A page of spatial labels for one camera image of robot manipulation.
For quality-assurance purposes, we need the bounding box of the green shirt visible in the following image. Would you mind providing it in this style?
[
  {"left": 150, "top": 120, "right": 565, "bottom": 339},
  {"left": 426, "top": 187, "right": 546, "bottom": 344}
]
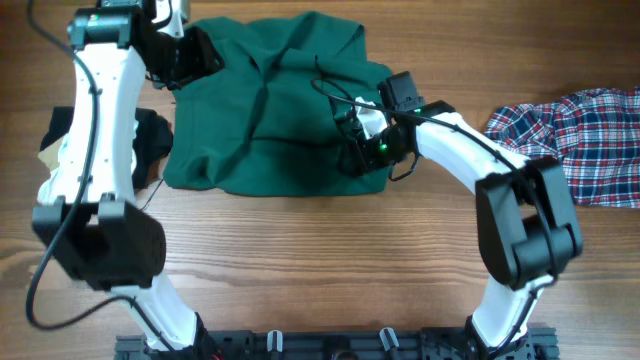
[{"left": 163, "top": 12, "right": 391, "bottom": 197}]

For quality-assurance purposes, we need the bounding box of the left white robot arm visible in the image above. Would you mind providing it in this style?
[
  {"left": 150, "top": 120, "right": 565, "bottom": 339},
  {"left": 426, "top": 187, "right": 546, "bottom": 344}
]
[{"left": 32, "top": 1, "right": 224, "bottom": 359}]

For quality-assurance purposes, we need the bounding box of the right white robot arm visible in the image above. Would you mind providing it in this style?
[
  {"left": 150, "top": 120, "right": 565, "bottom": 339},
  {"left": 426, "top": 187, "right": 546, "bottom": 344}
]
[{"left": 334, "top": 98, "right": 583, "bottom": 359}]

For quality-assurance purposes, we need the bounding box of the black folded garment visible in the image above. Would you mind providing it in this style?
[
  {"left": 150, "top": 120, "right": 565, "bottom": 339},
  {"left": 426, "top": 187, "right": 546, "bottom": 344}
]
[{"left": 39, "top": 106, "right": 173, "bottom": 191}]

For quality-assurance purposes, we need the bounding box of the beige cloth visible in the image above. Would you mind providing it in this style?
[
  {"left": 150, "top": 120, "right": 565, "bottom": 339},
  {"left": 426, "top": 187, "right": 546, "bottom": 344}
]
[{"left": 37, "top": 136, "right": 67, "bottom": 204}]

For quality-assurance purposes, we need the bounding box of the red blue plaid shirt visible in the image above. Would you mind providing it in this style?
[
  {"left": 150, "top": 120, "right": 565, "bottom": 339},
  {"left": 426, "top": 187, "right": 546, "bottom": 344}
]
[{"left": 484, "top": 87, "right": 639, "bottom": 209}]

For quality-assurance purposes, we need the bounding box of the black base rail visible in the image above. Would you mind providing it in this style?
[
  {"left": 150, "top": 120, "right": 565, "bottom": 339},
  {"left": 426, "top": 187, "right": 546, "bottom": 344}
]
[{"left": 114, "top": 327, "right": 560, "bottom": 360}]

